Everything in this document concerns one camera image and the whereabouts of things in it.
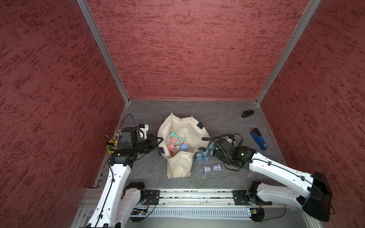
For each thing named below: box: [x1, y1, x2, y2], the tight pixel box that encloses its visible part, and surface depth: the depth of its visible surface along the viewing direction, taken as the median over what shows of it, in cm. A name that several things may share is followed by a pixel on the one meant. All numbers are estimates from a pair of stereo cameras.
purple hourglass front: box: [203, 163, 222, 174], surface depth 83 cm
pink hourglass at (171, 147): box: [167, 136, 178, 153], surface depth 94 cm
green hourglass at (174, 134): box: [170, 132, 186, 143], surface depth 97 cm
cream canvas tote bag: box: [157, 112, 210, 179], surface depth 82 cm
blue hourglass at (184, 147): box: [180, 143, 189, 152], surface depth 85 cm
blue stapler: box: [249, 127, 268, 151], surface depth 97 cm
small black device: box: [241, 109, 255, 118], surface depth 115 cm
